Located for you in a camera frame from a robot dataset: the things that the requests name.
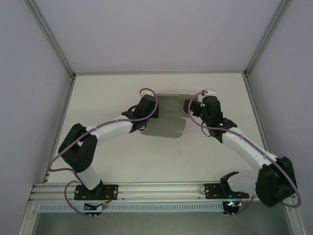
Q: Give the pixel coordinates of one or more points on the grey paper box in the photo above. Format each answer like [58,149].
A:
[171,127]

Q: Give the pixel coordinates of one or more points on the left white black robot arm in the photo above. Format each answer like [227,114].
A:
[110,128]

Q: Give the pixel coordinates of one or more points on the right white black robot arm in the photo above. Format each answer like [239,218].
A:
[244,149]

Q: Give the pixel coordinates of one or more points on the small circuit board green light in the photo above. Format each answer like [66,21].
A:
[233,203]

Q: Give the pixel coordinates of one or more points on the aluminium frame cross bar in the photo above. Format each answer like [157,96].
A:
[159,72]

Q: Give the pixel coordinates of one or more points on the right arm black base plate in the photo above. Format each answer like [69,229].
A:
[211,192]

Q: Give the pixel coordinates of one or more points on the aluminium mounting rail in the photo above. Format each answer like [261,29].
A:
[159,189]

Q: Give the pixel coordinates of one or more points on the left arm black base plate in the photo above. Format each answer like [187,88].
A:
[112,188]

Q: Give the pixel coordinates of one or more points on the aluminium table side rail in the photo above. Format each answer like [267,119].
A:
[58,127]

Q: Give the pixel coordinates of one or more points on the aluminium frame post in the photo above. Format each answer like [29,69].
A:
[269,34]
[49,36]

